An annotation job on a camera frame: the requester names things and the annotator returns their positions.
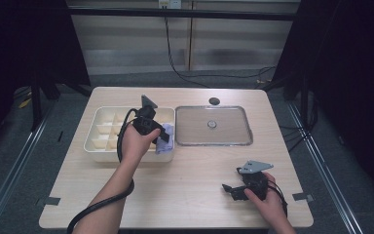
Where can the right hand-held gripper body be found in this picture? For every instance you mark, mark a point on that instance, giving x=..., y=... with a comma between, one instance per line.
x=256, y=183

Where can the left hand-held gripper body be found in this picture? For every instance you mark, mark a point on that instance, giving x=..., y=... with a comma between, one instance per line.
x=146, y=125

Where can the pale lavender cloth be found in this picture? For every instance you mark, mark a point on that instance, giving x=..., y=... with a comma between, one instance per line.
x=165, y=144

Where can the cream divided storage box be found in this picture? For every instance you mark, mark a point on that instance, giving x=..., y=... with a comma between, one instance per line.
x=105, y=130

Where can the person's left hand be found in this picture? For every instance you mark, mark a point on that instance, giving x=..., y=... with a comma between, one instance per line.
x=134, y=146

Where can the person's right hand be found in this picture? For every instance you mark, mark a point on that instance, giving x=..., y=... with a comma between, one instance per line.
x=272, y=204

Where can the grey tape strip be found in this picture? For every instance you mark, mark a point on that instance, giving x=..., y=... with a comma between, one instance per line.
x=303, y=197
x=50, y=201

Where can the yellow floor object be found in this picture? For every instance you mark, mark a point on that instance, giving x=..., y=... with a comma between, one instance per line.
x=25, y=103

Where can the black curtain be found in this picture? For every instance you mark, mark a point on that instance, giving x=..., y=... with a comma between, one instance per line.
x=347, y=65
x=19, y=42

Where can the metal floor rail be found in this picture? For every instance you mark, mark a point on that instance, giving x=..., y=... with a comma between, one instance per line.
x=324, y=169
x=9, y=182

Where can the black stand post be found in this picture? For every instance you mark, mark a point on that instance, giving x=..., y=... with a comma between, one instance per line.
x=36, y=104

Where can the black horizontal frame bar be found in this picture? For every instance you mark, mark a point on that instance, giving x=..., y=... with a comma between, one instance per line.
x=181, y=14

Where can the white wall outlet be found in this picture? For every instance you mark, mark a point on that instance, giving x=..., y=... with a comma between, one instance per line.
x=169, y=4

